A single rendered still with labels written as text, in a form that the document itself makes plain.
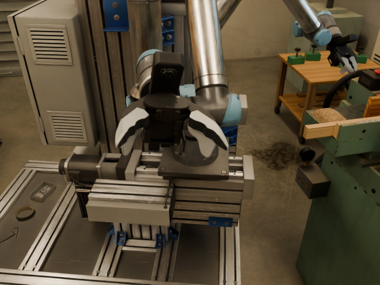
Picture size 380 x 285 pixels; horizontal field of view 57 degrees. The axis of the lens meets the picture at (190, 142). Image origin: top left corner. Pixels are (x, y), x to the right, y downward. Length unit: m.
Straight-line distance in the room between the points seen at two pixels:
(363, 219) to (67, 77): 1.11
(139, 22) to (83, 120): 0.49
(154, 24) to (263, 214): 1.48
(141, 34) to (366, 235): 0.99
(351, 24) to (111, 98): 2.76
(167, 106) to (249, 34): 3.80
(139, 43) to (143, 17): 0.07
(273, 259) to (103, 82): 1.24
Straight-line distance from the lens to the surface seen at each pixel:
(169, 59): 0.53
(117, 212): 1.14
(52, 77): 1.26
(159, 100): 0.56
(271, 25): 4.38
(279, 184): 2.39
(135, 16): 0.94
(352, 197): 1.39
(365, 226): 1.37
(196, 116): 0.53
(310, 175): 1.48
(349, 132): 1.18
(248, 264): 1.91
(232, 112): 0.77
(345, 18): 3.60
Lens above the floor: 1.50
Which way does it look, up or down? 33 degrees down
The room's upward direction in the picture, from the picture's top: straight up
